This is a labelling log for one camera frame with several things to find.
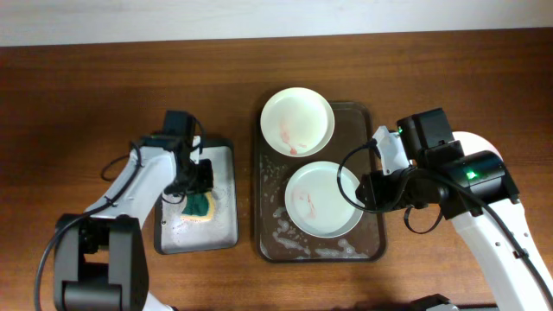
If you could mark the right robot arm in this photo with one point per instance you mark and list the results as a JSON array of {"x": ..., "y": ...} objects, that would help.
[{"x": 423, "y": 164}]

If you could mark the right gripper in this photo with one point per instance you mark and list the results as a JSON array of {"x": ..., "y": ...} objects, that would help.
[{"x": 376, "y": 198}]

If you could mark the light green plate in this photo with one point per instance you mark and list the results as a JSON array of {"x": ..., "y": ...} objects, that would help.
[{"x": 316, "y": 199}]

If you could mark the pinkish white plate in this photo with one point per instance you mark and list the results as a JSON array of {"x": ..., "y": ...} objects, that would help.
[{"x": 472, "y": 143}]

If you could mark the green yellow sponge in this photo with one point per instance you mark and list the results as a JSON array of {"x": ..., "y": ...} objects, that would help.
[{"x": 199, "y": 208}]

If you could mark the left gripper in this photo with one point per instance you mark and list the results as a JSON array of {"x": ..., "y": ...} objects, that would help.
[{"x": 205, "y": 182}]

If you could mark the large brown serving tray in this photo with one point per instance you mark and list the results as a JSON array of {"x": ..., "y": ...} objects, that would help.
[{"x": 278, "y": 240}]

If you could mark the small black soapy tray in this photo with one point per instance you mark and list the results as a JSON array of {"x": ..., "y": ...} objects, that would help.
[{"x": 173, "y": 234}]

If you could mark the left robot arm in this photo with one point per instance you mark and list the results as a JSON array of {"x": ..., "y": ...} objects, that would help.
[{"x": 99, "y": 258}]

